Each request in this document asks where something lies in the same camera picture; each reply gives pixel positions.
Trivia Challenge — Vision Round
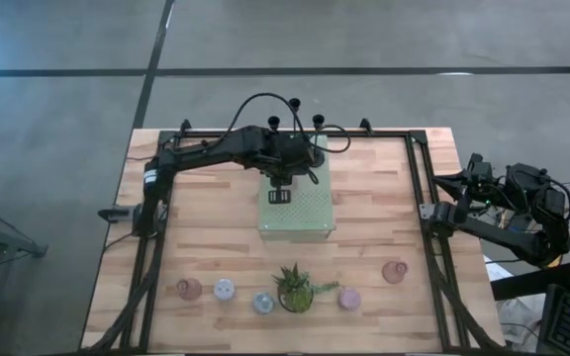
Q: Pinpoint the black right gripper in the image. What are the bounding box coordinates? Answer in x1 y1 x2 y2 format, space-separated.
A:
431 152 495 202

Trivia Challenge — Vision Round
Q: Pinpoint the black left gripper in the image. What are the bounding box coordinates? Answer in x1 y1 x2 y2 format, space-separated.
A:
259 133 324 205

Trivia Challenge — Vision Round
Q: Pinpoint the blue round votive holder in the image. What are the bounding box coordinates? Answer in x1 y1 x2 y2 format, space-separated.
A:
252 291 276 315

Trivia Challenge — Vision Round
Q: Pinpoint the white round votive holder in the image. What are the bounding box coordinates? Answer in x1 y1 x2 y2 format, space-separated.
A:
213 278 237 302

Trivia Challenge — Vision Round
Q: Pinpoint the pink glass candle holder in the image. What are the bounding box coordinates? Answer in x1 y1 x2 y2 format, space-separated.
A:
381 260 410 286
175 277 204 302

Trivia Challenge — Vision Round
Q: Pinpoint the purple round votive holder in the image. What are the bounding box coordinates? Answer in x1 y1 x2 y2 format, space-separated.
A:
337 287 362 312

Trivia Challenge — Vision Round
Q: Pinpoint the green perforated metal riser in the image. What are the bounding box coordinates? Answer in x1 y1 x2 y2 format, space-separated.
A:
257 133 336 242

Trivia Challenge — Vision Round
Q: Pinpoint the tall black candlestick holder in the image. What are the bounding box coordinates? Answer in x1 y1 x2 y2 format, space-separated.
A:
287 97 302 134

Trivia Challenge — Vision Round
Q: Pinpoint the succulent plant in black pot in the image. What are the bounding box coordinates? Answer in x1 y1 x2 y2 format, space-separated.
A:
271 261 340 314

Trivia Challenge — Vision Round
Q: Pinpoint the white paper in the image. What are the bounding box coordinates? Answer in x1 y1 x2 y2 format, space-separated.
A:
482 256 546 347

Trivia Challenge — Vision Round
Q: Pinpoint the grey metal stand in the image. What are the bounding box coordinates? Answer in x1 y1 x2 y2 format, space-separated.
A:
0 197 48 356

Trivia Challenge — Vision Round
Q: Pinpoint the black aluminium table frame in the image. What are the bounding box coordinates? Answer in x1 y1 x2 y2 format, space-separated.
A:
80 118 507 355

